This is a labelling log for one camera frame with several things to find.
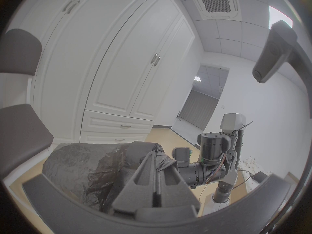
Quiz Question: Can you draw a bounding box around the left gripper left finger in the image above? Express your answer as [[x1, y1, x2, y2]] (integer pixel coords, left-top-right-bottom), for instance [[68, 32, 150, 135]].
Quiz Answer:
[[112, 152, 158, 214]]

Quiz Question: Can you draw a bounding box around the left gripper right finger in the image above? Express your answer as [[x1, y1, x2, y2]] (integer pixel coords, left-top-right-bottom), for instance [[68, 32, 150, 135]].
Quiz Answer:
[[153, 165, 201, 218]]

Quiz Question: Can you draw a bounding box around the black plastic bag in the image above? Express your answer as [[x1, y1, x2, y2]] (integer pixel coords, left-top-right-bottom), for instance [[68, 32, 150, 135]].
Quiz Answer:
[[42, 141, 179, 214]]

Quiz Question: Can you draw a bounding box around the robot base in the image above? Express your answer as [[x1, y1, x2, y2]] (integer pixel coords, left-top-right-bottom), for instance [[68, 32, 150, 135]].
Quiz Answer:
[[201, 193, 231, 216]]

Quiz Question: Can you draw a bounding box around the grey curtain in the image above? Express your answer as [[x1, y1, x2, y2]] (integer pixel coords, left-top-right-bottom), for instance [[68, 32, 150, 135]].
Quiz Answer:
[[179, 86, 219, 129]]

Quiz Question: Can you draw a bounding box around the white wardrobe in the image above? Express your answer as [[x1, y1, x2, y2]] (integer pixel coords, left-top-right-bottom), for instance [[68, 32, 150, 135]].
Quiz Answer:
[[18, 0, 203, 147]]

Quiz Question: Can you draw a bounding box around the white chair dark grey seat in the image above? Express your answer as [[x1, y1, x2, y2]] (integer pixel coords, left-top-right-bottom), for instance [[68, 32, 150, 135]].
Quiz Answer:
[[0, 28, 54, 180]]

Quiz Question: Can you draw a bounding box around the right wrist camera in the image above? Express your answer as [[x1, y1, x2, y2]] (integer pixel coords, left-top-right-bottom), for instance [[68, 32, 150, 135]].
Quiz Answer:
[[172, 147, 192, 168]]

